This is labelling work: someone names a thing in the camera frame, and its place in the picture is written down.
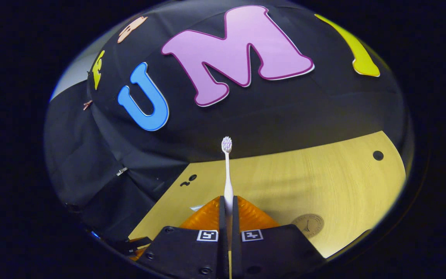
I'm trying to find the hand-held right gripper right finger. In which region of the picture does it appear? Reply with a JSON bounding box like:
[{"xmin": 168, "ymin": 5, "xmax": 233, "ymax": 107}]
[{"xmin": 232, "ymin": 196, "xmax": 324, "ymax": 279}]

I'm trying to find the black backdrop cloth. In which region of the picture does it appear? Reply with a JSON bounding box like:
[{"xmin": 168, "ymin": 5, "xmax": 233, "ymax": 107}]
[{"xmin": 44, "ymin": 0, "xmax": 409, "ymax": 252}]

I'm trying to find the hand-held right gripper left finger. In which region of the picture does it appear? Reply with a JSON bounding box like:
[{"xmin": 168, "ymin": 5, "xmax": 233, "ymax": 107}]
[{"xmin": 135, "ymin": 196, "xmax": 228, "ymax": 279}]

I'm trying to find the white toothbrush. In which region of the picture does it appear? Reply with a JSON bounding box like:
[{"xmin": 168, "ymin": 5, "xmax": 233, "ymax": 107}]
[{"xmin": 221, "ymin": 136, "xmax": 234, "ymax": 233}]

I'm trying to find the round wooden coaster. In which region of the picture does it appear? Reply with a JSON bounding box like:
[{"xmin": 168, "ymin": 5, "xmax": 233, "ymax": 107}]
[{"xmin": 292, "ymin": 214, "xmax": 324, "ymax": 238}]

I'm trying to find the wooden desktop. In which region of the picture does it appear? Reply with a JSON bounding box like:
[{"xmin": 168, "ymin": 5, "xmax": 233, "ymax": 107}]
[{"xmin": 129, "ymin": 131, "xmax": 407, "ymax": 259}]

